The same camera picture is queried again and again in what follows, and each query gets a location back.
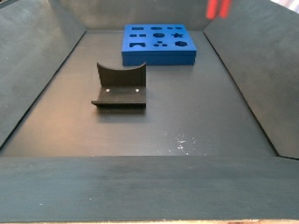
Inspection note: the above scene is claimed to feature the red three prong object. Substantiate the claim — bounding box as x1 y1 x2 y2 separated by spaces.
205 0 232 20

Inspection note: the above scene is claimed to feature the blue shape sorting board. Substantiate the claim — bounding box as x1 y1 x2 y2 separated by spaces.
121 24 197 66

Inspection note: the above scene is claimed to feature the black curved holder stand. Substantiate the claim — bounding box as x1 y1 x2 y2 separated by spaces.
90 64 145 108

